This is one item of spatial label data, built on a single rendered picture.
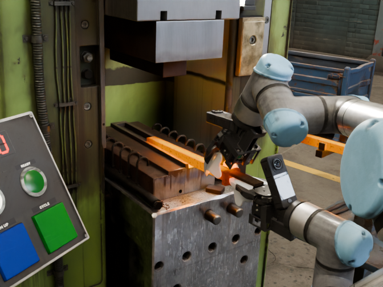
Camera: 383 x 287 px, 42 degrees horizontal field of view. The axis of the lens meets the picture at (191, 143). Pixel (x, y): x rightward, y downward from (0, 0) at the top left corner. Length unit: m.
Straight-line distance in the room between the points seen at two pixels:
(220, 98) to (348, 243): 0.74
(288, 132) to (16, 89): 0.61
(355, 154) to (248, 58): 0.93
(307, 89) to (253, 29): 3.47
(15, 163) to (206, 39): 0.56
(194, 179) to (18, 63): 0.53
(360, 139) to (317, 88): 4.31
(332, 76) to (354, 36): 4.50
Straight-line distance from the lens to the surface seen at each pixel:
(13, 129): 0.99
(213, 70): 1.56
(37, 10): 1.16
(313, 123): 0.97
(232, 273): 1.49
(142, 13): 1.13
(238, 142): 1.12
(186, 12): 1.19
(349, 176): 0.63
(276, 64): 1.01
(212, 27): 1.25
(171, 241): 1.28
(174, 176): 1.28
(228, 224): 1.39
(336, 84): 4.82
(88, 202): 1.35
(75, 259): 1.41
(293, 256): 2.89
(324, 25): 9.56
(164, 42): 1.17
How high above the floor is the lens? 1.47
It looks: 19 degrees down
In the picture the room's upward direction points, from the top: 3 degrees clockwise
